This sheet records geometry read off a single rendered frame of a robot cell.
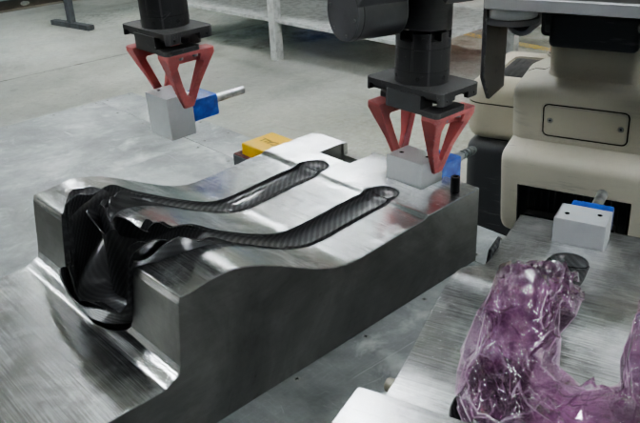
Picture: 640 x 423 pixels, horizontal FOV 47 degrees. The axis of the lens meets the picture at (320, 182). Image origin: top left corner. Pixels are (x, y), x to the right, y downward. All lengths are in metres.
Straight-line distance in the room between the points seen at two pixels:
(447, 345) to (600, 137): 0.63
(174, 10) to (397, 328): 0.44
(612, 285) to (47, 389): 0.49
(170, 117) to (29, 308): 0.31
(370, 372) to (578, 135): 0.59
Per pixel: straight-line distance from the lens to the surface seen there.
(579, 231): 0.77
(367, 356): 0.69
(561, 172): 1.13
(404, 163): 0.80
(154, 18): 0.88
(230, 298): 0.58
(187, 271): 0.58
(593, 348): 0.57
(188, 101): 0.91
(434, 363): 0.56
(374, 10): 0.70
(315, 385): 0.66
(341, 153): 0.92
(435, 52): 0.75
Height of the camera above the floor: 1.23
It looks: 25 degrees down
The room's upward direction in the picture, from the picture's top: 3 degrees counter-clockwise
